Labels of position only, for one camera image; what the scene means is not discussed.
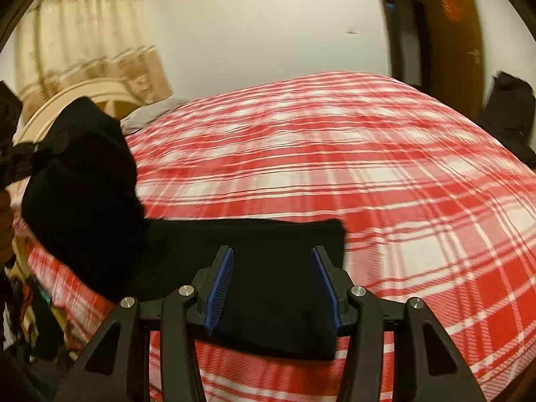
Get beige patterned curtain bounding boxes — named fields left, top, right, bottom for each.
left=15, top=0, right=173, bottom=120

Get cream wooden headboard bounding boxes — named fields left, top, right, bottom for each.
left=14, top=77, right=143, bottom=144

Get white wall switch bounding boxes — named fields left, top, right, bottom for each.
left=346, top=26, right=358, bottom=35

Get brown wooden door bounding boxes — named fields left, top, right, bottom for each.
left=424, top=0, right=484, bottom=121

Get red plaid bed cover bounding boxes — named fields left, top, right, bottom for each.
left=12, top=71, right=536, bottom=402

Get grey striped pillow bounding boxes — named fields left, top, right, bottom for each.
left=120, top=96, right=188, bottom=135

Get black pants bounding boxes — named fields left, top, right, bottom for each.
left=21, top=103, right=345, bottom=360

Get black bag on floor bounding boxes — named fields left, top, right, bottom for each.
left=477, top=72, right=535, bottom=169

